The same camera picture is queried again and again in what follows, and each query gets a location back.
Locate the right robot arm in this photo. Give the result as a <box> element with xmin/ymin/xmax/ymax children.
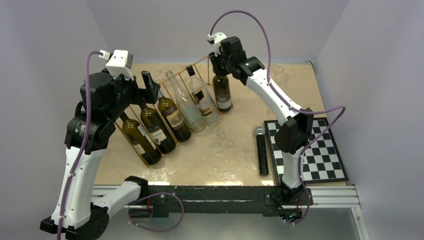
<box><xmin>207</xmin><ymin>32</ymin><xmax>313</xmax><ymax>204</ymax></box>

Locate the clear whisky bottle black cap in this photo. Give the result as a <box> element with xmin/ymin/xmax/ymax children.
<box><xmin>186</xmin><ymin>65</ymin><xmax>218</xmax><ymax>123</ymax></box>

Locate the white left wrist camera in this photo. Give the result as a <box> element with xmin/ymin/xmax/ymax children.
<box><xmin>99</xmin><ymin>49</ymin><xmax>135</xmax><ymax>80</ymax></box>

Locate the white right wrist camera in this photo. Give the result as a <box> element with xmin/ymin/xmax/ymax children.
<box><xmin>207</xmin><ymin>31</ymin><xmax>227</xmax><ymax>56</ymax></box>

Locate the clear glass bottle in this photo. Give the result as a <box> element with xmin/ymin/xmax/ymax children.
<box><xmin>165</xmin><ymin>70</ymin><xmax>207</xmax><ymax>133</ymax></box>

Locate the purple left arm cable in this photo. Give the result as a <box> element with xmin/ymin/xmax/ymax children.
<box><xmin>56</xmin><ymin>50</ymin><xmax>104</xmax><ymax>240</ymax></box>

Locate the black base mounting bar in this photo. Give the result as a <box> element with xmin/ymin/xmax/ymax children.
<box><xmin>132</xmin><ymin>185</ymin><xmax>313</xmax><ymax>219</ymax></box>

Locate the black microphone silver head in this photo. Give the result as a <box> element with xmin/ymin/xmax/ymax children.
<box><xmin>254</xmin><ymin>126</ymin><xmax>269</xmax><ymax>176</ymax></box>

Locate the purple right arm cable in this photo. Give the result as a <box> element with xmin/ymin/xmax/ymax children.
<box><xmin>208</xmin><ymin>9</ymin><xmax>347</xmax><ymax>226</ymax></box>

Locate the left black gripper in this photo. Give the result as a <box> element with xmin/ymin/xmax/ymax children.
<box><xmin>103</xmin><ymin>67</ymin><xmax>159</xmax><ymax>122</ymax></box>

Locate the black white chessboard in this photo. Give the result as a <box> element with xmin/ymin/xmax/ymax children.
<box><xmin>264</xmin><ymin>120</ymin><xmax>349</xmax><ymax>186</ymax></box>

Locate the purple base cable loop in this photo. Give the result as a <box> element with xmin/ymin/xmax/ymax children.
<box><xmin>128</xmin><ymin>192</ymin><xmax>185</xmax><ymax>233</ymax></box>

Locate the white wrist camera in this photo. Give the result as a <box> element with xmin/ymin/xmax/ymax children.
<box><xmin>207</xmin><ymin>31</ymin><xmax>227</xmax><ymax>56</ymax></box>
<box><xmin>99</xmin><ymin>49</ymin><xmax>135</xmax><ymax>80</ymax></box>

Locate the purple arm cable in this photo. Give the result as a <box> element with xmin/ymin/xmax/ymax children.
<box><xmin>208</xmin><ymin>9</ymin><xmax>347</xmax><ymax>226</ymax></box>
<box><xmin>56</xmin><ymin>50</ymin><xmax>104</xmax><ymax>240</ymax></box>

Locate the dark wine bottle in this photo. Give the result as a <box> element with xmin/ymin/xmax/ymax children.
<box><xmin>212</xmin><ymin>75</ymin><xmax>233</xmax><ymax>113</ymax></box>
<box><xmin>139</xmin><ymin>101</ymin><xmax>176</xmax><ymax>154</ymax></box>
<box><xmin>120</xmin><ymin>112</ymin><xmax>162</xmax><ymax>166</ymax></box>

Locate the gold wire wine rack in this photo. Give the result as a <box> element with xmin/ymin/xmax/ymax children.
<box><xmin>115</xmin><ymin>57</ymin><xmax>222</xmax><ymax>168</ymax></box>

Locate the green wine bottle silver neck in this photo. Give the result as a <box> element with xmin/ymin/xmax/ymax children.
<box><xmin>157</xmin><ymin>90</ymin><xmax>192</xmax><ymax>142</ymax></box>

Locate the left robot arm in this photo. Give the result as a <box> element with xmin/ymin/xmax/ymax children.
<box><xmin>40</xmin><ymin>69</ymin><xmax>160</xmax><ymax>240</ymax></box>

